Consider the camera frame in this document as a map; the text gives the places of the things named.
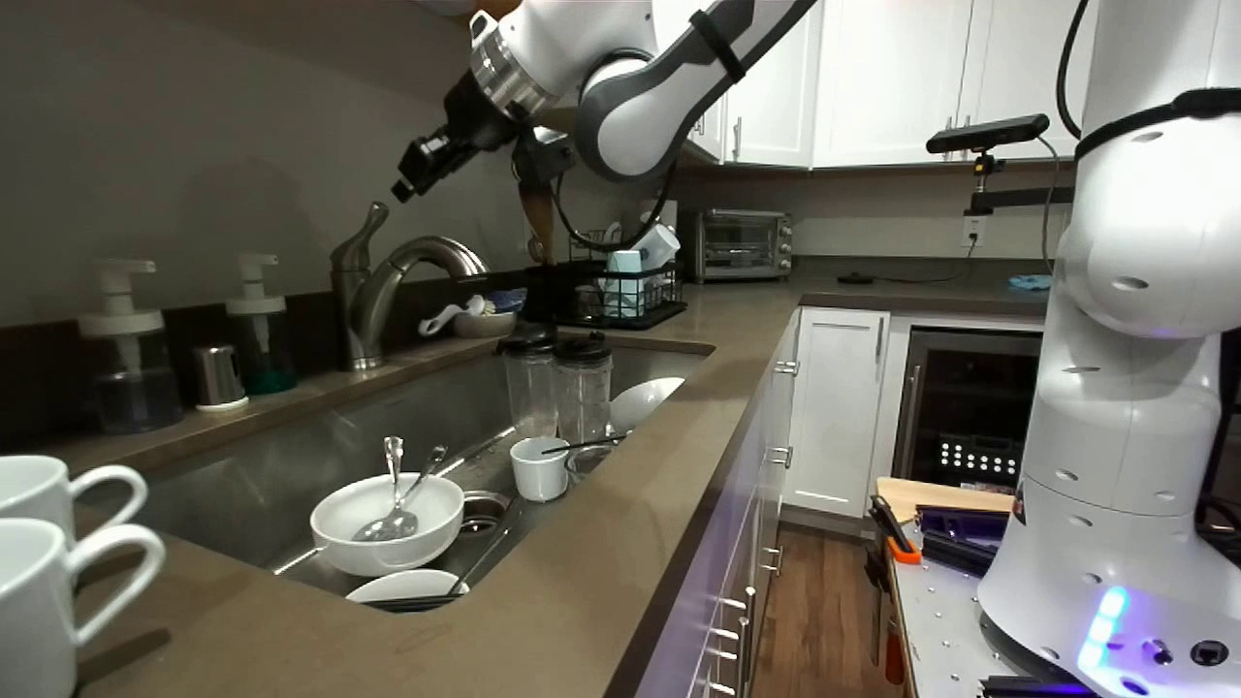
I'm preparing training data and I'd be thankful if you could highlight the toaster oven door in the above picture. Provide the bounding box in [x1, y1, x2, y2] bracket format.
[702, 215, 776, 276]

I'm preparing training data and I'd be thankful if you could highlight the white plate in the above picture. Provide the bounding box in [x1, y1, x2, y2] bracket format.
[344, 568, 471, 610]
[608, 376, 687, 437]

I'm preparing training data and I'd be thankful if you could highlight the white cabinet door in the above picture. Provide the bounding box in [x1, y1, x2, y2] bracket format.
[782, 307, 892, 521]

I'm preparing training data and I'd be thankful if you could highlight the black wire dish rack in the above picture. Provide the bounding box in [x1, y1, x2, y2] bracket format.
[524, 256, 688, 332]

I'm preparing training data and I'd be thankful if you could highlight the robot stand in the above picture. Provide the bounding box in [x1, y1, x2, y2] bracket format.
[866, 475, 1241, 698]

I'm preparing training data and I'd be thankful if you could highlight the light blue cup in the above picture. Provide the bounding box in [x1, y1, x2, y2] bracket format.
[602, 249, 647, 320]

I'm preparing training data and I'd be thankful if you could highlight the white mug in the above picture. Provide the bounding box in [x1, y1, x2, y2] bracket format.
[0, 454, 149, 544]
[0, 518, 168, 698]

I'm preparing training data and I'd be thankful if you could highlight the black and orange clamp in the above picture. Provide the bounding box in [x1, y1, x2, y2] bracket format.
[865, 493, 923, 566]

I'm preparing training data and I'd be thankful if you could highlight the large clear soap dispenser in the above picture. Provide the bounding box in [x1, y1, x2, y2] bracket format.
[78, 259, 185, 435]

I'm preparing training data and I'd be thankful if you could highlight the black box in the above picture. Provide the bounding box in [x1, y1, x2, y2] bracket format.
[915, 503, 1011, 577]

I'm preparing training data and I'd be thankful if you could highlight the black stick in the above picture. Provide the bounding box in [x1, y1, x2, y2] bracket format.
[540, 435, 629, 457]

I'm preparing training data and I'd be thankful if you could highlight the steel toaster oven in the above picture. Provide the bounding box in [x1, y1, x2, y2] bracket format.
[689, 207, 795, 284]

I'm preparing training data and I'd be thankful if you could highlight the black cable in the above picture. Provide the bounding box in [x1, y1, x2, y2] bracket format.
[838, 238, 973, 287]

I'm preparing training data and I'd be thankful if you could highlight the row of white drawers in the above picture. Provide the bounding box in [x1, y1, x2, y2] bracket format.
[630, 308, 804, 698]

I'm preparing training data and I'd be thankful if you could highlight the camera on mount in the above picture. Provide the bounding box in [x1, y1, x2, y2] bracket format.
[925, 112, 1077, 217]

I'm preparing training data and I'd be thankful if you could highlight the black knife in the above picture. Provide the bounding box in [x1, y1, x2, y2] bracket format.
[364, 523, 515, 613]

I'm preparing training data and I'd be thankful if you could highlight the tap lever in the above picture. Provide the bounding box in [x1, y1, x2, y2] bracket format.
[330, 202, 391, 277]

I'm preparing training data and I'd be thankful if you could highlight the steel sink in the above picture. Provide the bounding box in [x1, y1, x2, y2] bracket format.
[126, 334, 718, 614]

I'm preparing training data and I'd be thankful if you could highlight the wooden board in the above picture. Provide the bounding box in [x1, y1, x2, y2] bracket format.
[875, 476, 1016, 525]

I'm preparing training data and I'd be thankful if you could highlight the clear bottle with black lid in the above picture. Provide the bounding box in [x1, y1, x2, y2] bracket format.
[553, 332, 615, 449]
[497, 334, 561, 442]

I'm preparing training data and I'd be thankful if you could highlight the small white dish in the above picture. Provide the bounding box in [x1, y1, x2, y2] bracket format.
[451, 306, 520, 340]

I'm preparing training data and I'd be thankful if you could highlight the black beverage fridge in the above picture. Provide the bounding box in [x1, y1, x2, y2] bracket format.
[891, 327, 1045, 492]

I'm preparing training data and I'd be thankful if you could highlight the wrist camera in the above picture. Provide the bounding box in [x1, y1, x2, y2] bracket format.
[512, 126, 577, 188]

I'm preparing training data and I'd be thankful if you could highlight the small white cup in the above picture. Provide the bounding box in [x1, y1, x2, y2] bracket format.
[510, 435, 572, 503]

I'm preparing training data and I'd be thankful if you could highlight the row of white wall cabinets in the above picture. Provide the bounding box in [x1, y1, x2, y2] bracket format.
[652, 0, 1101, 172]

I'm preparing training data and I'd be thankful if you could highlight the small steel canister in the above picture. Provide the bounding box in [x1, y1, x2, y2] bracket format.
[192, 343, 250, 414]

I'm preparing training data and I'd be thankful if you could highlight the beverage fridge handle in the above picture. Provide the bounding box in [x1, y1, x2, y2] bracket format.
[901, 363, 923, 478]

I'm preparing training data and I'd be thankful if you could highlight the white bowl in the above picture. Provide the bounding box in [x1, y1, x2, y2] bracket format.
[309, 472, 466, 579]

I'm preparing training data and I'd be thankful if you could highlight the white dish brush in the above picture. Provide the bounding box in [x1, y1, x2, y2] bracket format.
[418, 295, 487, 338]

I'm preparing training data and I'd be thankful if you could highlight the steel tap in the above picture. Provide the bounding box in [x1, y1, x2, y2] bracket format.
[330, 202, 491, 374]

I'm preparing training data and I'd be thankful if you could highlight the brown wooden utensil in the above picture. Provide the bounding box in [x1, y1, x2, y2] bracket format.
[519, 182, 558, 265]

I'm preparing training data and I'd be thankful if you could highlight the small clear soap dispenser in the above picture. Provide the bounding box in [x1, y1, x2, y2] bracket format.
[225, 254, 300, 397]

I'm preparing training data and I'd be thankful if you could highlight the steel spoon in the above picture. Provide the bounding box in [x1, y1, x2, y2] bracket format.
[401, 444, 450, 512]
[351, 435, 421, 543]

